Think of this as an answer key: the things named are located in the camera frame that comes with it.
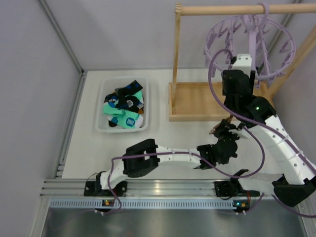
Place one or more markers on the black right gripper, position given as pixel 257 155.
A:
pixel 235 76

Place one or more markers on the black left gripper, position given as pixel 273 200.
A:
pixel 222 132

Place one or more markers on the brown striped sock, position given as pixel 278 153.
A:
pixel 224 126

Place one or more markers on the lilac round clip hanger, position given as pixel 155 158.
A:
pixel 255 27

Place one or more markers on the green sock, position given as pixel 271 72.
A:
pixel 127 120
pixel 108 109

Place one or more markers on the black blue sport sock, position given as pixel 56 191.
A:
pixel 117 99

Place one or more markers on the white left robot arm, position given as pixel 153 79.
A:
pixel 146 156

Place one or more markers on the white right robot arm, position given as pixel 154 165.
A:
pixel 294 179

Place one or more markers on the white plastic basket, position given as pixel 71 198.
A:
pixel 108 86

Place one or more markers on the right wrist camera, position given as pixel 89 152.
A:
pixel 243 63

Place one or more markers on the aluminium mounting rail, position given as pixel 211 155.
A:
pixel 146 194

